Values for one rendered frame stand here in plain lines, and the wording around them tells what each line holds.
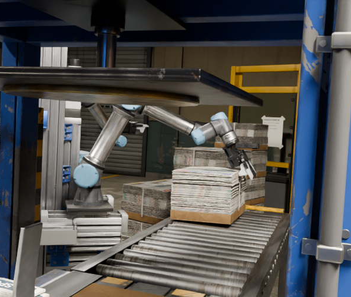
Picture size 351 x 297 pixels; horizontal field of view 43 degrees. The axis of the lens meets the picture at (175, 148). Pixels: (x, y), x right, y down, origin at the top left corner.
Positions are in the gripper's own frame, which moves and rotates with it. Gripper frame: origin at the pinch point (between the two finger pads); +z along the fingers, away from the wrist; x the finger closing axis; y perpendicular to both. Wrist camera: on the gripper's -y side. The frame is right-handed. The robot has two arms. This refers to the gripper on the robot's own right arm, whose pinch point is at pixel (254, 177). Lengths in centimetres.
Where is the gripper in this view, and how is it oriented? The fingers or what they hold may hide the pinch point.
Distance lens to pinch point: 219.8
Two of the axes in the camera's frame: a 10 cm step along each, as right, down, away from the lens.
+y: -8.3, 4.7, 3.1
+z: 4.5, 8.8, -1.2
